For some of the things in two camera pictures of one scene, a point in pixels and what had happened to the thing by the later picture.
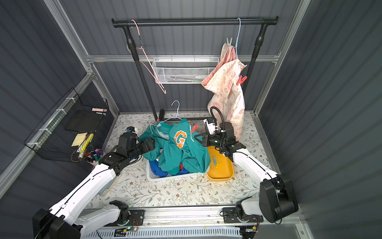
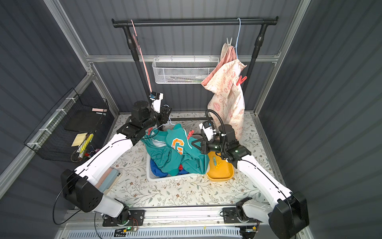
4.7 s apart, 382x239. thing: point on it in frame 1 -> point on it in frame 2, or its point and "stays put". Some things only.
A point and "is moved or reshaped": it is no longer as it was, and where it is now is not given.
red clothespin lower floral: (241, 80) stays put
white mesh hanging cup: (183, 70) stays put
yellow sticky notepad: (78, 139) stays put
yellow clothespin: (218, 165) stays put
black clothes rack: (127, 22) stays put
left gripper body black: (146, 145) -> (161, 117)
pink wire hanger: (156, 77) -> (136, 39)
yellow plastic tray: (221, 168) stays put
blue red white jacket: (154, 166) stays put
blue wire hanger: (177, 116) -> (169, 121)
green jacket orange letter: (177, 147) is moved or reshaped
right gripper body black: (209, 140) -> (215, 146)
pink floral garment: (226, 92) stays put
